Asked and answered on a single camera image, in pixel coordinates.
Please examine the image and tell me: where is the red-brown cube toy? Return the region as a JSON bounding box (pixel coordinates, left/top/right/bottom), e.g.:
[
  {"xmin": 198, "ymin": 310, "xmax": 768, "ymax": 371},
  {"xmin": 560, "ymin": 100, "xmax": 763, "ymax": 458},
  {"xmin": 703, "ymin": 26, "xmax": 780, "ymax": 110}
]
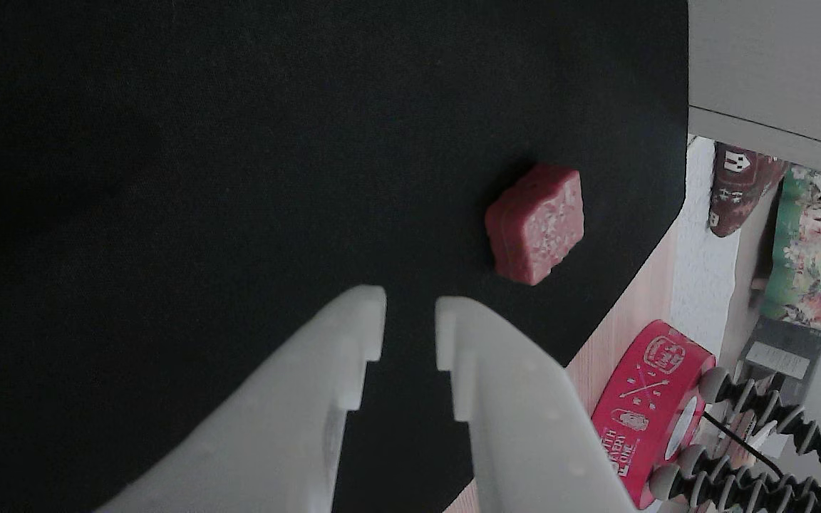
[{"xmin": 485, "ymin": 164, "xmax": 585, "ymax": 286}]

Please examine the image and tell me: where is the red printed tape roll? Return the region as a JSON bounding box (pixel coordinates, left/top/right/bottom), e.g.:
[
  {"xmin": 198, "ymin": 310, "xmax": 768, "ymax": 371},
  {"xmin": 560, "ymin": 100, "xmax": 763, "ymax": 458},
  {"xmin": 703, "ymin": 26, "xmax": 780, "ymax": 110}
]
[{"xmin": 591, "ymin": 320, "xmax": 717, "ymax": 510}]

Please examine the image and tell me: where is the black desk mat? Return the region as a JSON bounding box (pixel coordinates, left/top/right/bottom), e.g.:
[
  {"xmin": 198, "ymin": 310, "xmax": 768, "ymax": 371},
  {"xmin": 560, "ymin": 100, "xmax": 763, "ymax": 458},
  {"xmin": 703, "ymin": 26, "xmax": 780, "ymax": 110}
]
[{"xmin": 0, "ymin": 0, "xmax": 689, "ymax": 513}]

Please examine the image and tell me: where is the grey box with label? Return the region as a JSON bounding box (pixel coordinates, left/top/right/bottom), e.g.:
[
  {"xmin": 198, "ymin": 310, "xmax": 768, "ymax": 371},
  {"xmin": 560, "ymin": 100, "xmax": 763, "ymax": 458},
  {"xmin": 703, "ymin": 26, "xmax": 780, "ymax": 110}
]
[{"xmin": 737, "ymin": 316, "xmax": 821, "ymax": 407}]

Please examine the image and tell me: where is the black flexible tripod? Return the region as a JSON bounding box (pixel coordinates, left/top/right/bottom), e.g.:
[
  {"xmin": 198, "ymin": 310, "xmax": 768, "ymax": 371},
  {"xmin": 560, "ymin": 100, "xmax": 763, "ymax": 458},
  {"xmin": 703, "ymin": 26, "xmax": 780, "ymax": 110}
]
[{"xmin": 649, "ymin": 367, "xmax": 821, "ymax": 513}]

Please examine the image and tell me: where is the green floral cloth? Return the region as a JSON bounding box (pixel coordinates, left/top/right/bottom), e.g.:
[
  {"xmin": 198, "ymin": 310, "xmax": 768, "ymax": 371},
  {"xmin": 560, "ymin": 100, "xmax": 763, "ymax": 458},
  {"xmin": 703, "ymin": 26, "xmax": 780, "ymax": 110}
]
[{"xmin": 761, "ymin": 164, "xmax": 821, "ymax": 336}]

